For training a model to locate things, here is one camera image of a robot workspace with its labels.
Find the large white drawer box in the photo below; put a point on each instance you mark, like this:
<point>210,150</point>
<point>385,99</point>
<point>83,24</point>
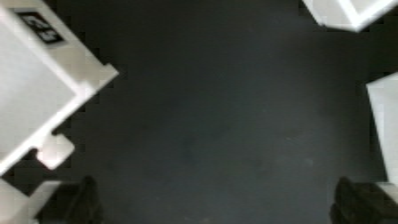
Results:
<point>382,93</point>

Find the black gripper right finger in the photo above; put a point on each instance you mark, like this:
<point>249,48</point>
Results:
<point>364,203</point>

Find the small white drawer with knob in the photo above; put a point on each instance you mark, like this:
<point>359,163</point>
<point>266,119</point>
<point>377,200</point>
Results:
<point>348,14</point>

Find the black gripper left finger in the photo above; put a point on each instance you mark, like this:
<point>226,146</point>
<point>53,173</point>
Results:
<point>73,206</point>

